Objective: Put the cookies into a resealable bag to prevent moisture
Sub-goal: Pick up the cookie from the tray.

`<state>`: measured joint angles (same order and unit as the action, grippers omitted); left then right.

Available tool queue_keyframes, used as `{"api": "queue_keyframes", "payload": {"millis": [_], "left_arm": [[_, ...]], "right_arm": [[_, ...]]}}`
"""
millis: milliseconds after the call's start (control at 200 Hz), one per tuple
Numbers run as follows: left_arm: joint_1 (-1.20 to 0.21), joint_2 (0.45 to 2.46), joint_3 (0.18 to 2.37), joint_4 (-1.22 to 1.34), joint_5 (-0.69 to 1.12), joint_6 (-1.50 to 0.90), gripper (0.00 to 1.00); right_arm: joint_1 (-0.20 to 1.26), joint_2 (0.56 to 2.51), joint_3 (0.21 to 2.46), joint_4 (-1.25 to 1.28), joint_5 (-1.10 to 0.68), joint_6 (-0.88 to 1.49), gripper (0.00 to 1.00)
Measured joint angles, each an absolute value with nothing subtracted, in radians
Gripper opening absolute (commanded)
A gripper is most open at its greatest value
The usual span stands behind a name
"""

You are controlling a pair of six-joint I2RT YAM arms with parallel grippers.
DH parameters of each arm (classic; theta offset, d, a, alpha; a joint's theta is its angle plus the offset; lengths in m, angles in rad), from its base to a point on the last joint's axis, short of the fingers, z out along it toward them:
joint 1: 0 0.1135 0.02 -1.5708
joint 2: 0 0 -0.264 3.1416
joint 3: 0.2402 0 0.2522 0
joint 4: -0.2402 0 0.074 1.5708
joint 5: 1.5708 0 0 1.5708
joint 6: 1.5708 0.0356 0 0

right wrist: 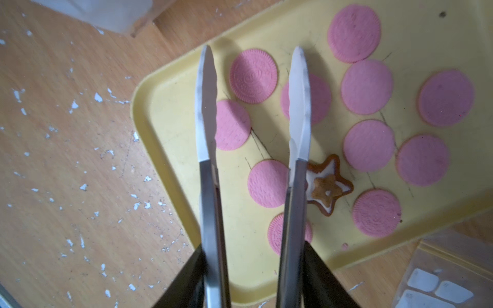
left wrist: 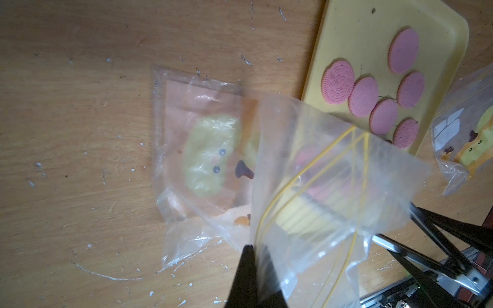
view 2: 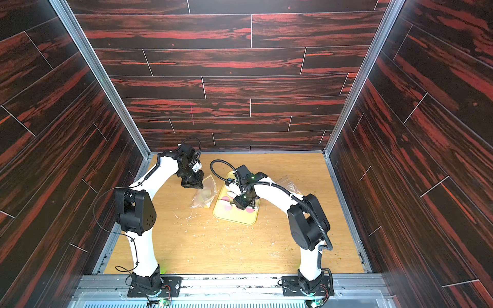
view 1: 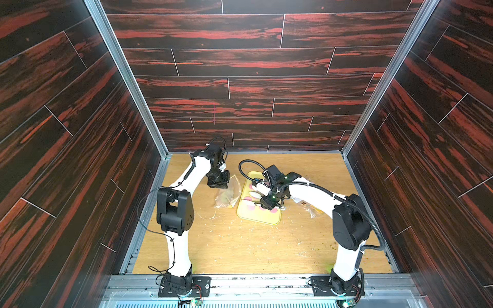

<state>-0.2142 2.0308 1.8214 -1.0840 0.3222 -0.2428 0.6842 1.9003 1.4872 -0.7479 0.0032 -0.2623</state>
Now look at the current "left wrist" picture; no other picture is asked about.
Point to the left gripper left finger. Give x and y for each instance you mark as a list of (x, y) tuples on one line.
[(244, 289)]

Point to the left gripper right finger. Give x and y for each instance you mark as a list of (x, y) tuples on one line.
[(275, 298)]

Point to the clear resealable bag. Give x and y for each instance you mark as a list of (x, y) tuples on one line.
[(307, 190), (461, 133)]

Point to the pink round cookie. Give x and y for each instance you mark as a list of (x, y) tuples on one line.
[(364, 97), (383, 117), (405, 133), (403, 51), (410, 90), (337, 82)]

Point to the yellow plastic tray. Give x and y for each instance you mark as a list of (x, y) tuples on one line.
[(361, 33)]

